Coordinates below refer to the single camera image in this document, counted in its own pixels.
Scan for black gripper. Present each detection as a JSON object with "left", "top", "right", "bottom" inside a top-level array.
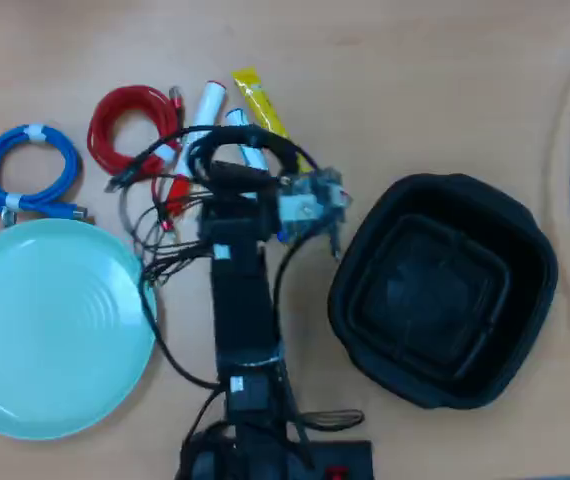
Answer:
[{"left": 187, "top": 137, "right": 280, "bottom": 244}]

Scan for black charging cable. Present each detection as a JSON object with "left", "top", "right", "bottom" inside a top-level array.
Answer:
[{"left": 103, "top": 123, "right": 322, "bottom": 194}]

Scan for red braided charging cable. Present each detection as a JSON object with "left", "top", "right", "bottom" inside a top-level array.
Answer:
[{"left": 86, "top": 85, "right": 187, "bottom": 177}]

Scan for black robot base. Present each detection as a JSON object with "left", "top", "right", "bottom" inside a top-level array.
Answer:
[{"left": 177, "top": 422, "right": 376, "bottom": 480}]

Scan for black square bowl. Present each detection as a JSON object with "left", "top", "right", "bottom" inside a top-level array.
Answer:
[{"left": 326, "top": 172, "right": 560, "bottom": 411}]

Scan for blue capped white marker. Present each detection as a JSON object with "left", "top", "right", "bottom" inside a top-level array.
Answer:
[{"left": 224, "top": 107, "right": 289, "bottom": 245}]

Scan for red capped white marker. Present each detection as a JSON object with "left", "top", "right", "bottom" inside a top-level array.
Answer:
[{"left": 167, "top": 79, "right": 229, "bottom": 202}]

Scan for yellow snack sachet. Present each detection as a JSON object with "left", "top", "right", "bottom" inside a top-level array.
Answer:
[{"left": 230, "top": 67, "right": 316, "bottom": 174}]

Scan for light blue plate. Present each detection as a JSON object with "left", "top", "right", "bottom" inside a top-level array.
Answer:
[{"left": 0, "top": 217, "right": 159, "bottom": 442}]

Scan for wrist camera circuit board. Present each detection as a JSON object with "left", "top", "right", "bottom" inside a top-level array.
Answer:
[{"left": 277, "top": 167, "right": 355, "bottom": 261}]

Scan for blue charging cable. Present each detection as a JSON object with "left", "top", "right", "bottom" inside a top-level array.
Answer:
[{"left": 0, "top": 123, "right": 97, "bottom": 226}]

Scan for thin black robot wires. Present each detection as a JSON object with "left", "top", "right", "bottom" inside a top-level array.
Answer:
[{"left": 119, "top": 192, "right": 222, "bottom": 392}]

